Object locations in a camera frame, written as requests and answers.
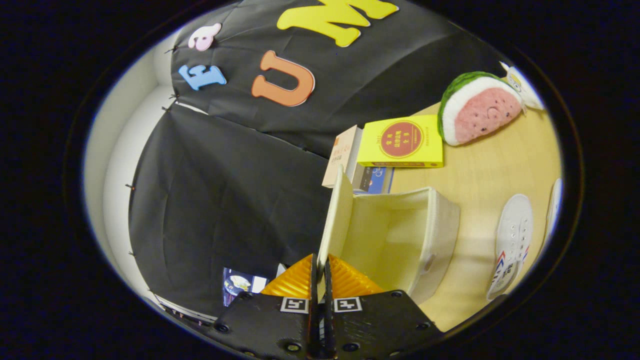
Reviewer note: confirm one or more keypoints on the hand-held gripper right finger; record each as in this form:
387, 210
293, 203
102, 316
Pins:
327, 285

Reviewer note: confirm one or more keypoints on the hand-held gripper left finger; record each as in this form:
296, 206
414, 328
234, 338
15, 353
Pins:
314, 285

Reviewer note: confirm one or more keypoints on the cream fabric storage box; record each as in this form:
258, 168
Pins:
390, 235

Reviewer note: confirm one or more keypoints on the white canvas shoe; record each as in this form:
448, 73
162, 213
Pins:
554, 205
515, 225

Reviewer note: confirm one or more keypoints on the dark printed leaflet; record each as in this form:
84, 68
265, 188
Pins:
240, 285

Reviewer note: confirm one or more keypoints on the blue book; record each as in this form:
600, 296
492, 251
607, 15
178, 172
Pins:
380, 180

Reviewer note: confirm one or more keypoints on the beige book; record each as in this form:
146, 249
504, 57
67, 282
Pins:
340, 150

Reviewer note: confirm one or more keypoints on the yellow book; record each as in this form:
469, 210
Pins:
400, 140

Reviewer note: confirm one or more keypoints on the watermelon slice plush toy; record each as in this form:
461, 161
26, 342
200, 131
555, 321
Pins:
480, 112

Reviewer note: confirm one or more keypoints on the white plush toy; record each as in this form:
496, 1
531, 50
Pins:
527, 92

